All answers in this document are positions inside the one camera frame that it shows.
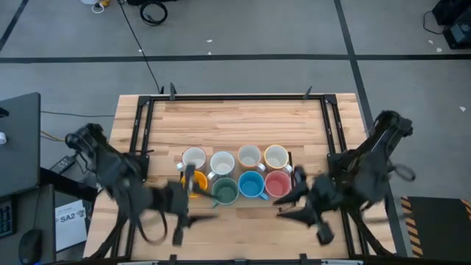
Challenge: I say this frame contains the black aluminium table frame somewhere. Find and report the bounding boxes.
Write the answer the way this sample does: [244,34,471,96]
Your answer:
[124,93,369,265]

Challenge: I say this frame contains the black keyboard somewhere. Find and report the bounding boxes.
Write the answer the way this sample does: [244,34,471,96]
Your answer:
[0,197,16,239]

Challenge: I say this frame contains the long black cable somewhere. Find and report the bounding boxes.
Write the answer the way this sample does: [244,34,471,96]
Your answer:
[118,0,163,93]

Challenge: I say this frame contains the plain blue mug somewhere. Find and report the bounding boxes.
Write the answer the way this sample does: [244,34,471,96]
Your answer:
[238,170,269,202]

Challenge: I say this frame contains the orange patterned yellow-rim mug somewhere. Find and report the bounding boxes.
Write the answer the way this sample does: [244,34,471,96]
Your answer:
[263,144,294,174]

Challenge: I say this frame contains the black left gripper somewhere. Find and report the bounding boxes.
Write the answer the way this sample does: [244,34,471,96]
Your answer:
[161,163,224,247]

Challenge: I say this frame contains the coiled black cable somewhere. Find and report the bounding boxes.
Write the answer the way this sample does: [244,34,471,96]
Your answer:
[138,0,169,27]

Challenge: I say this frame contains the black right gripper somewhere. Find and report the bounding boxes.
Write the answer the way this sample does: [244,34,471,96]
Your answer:
[272,165,345,247]

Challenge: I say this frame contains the black rig post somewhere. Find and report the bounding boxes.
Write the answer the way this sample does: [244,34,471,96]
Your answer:
[88,205,137,261]
[341,205,397,257]

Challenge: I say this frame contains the black computer mouse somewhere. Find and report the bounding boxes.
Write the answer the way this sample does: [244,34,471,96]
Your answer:
[18,229,43,265]

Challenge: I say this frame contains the black equipment box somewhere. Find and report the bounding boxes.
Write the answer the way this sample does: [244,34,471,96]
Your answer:
[442,14,471,50]

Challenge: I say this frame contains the plain pink mug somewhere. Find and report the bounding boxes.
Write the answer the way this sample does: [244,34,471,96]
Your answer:
[264,170,293,199]

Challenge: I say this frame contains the plain yellow mug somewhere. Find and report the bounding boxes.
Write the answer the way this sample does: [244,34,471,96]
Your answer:
[179,169,209,199]

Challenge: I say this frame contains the dark grey desk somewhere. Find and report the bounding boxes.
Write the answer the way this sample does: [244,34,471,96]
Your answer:
[0,167,99,265]

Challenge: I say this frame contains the white blue floral mug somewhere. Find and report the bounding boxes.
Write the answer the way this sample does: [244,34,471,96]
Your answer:
[206,150,236,181]

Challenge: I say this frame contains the white red-rim mug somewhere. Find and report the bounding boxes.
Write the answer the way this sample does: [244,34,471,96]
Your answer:
[175,146,208,172]

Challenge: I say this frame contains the black power adapter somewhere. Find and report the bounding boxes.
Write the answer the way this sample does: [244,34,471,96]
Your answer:
[49,155,77,175]

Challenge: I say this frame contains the white SA2 paper sheet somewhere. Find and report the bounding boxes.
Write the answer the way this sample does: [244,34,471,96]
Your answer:
[54,199,88,253]

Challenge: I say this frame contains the black equipment case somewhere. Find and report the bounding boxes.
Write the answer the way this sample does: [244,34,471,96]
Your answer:
[431,0,471,26]

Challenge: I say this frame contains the white cord yellow plug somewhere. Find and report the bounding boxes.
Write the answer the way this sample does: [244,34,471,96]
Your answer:
[91,0,110,15]

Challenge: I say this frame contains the white orange-rim mug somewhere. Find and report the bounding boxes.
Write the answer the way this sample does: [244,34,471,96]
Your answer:
[236,144,266,173]

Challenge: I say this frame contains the plain green mug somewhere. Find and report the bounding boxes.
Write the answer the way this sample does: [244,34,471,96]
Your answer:
[210,177,240,208]

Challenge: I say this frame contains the black mat hazard stripes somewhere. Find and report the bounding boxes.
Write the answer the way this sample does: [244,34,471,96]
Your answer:
[400,196,471,258]

